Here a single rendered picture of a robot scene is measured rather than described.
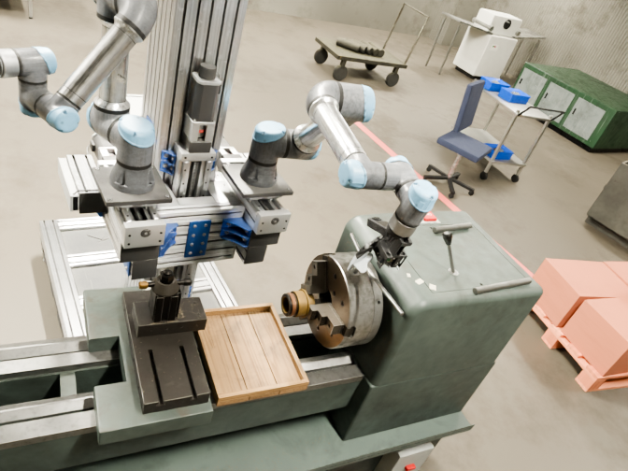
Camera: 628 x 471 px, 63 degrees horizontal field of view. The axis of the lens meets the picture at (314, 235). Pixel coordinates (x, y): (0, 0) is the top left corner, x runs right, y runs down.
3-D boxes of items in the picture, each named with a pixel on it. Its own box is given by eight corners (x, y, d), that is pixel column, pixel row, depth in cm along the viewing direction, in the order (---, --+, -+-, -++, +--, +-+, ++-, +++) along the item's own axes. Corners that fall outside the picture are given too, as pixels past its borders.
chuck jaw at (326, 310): (338, 300, 168) (355, 324, 160) (335, 311, 171) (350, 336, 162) (308, 303, 163) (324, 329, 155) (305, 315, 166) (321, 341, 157)
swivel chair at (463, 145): (481, 196, 537) (531, 106, 480) (446, 203, 503) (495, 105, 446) (442, 166, 572) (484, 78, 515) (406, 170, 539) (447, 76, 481)
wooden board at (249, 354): (269, 309, 191) (272, 302, 189) (306, 389, 166) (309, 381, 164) (190, 318, 177) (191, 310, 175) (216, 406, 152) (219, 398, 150)
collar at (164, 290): (176, 277, 154) (177, 269, 153) (181, 295, 149) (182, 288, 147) (149, 278, 151) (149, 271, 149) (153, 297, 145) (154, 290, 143)
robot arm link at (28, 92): (34, 125, 147) (32, 89, 140) (13, 108, 151) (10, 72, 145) (60, 121, 152) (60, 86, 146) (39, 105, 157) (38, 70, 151)
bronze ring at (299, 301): (308, 281, 169) (283, 284, 164) (320, 302, 162) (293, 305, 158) (302, 302, 174) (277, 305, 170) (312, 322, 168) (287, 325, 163)
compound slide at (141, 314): (197, 306, 168) (200, 295, 165) (205, 330, 161) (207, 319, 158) (132, 313, 158) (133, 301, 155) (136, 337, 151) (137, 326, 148)
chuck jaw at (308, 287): (329, 290, 174) (329, 254, 173) (336, 292, 170) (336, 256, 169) (299, 292, 169) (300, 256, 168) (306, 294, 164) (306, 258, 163)
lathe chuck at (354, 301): (316, 288, 194) (349, 233, 173) (347, 362, 176) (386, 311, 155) (295, 290, 190) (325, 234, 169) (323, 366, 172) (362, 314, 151)
